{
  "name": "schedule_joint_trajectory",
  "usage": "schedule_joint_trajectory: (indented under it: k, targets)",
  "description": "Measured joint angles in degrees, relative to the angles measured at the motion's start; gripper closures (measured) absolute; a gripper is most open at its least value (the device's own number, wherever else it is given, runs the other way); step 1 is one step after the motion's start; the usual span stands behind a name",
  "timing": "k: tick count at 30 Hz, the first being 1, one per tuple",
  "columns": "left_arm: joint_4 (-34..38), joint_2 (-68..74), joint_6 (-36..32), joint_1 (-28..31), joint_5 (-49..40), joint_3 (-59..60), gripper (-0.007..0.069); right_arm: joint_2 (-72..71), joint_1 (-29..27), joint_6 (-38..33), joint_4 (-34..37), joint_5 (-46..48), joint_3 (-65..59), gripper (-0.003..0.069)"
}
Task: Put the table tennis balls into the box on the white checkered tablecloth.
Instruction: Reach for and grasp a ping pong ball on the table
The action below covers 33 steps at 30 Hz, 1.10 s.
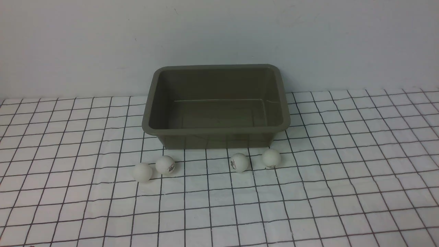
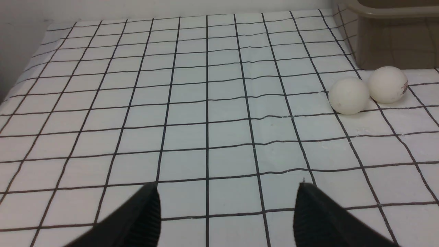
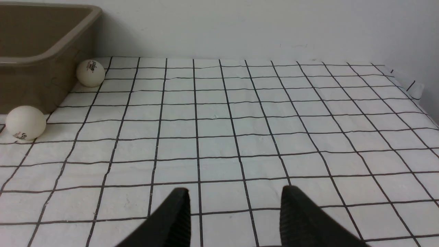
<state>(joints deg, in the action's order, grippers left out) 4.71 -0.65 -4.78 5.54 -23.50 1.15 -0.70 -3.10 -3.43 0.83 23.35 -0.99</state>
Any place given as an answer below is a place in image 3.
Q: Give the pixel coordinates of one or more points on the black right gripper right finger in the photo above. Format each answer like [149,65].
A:
[304,224]

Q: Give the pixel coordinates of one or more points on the white grid tablecloth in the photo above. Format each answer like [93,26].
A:
[234,133]

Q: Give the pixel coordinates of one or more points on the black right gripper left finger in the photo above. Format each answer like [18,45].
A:
[168,226]

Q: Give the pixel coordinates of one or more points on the olive plastic bin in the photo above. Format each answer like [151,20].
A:
[41,44]

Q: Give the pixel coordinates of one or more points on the white ball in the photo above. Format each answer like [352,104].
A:
[25,122]
[90,73]

